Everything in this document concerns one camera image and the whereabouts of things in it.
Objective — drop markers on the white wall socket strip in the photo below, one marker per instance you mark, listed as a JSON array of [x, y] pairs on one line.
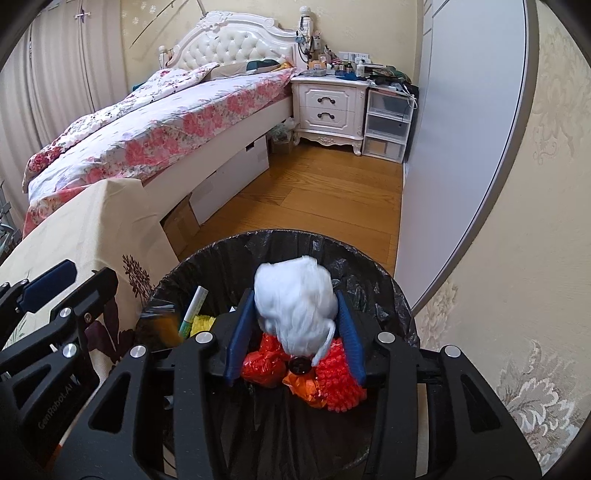
[[360, 58]]

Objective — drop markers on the orange plastic bag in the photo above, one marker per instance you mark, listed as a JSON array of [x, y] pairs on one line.
[[304, 390]]

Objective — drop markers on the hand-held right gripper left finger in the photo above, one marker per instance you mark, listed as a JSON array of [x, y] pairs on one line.
[[240, 341]]

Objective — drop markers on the floral quilt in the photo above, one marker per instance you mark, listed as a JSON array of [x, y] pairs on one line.
[[115, 110]]

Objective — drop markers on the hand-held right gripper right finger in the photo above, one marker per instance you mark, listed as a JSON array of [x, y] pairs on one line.
[[351, 341]]

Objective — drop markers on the white nightstand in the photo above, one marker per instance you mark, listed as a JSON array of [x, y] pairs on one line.
[[328, 110]]

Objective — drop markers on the white clip-on device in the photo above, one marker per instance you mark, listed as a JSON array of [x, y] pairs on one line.
[[305, 23]]

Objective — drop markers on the red plastic bag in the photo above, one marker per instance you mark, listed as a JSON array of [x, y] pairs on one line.
[[261, 364]]

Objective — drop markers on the clear plastic bag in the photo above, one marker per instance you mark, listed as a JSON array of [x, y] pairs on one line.
[[281, 136]]

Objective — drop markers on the beige floral tablecloth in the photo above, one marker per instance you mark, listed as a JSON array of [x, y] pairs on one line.
[[92, 221]]

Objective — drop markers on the red foam fruit net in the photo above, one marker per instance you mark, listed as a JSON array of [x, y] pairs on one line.
[[337, 383]]

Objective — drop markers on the clear plastic drawer unit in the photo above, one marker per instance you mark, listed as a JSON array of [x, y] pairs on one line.
[[385, 122]]

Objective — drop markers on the beige window curtain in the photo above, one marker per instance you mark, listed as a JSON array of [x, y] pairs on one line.
[[14, 115], [78, 60]]

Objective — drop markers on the yellow foam fruit net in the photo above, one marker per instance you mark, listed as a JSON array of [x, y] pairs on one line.
[[203, 323]]

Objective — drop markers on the dark cloth pile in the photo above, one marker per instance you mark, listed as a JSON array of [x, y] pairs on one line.
[[392, 76]]

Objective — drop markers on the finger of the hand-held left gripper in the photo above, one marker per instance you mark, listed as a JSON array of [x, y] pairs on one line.
[[46, 279], [92, 286]]

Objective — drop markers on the white bed with tufted headboard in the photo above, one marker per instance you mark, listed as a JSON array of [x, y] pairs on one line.
[[231, 46]]

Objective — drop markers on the white paper ball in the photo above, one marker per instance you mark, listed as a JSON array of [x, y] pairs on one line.
[[295, 300]]

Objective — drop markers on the trash bin with black bag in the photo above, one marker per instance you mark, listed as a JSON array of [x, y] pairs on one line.
[[369, 286]]

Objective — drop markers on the floral bed sheet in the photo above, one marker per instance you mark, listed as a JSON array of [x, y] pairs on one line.
[[184, 120]]

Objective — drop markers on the cluster of small bottles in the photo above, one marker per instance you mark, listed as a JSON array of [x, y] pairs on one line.
[[332, 64]]

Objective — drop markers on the white storage box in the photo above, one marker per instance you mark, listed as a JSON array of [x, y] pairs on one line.
[[231, 180]]

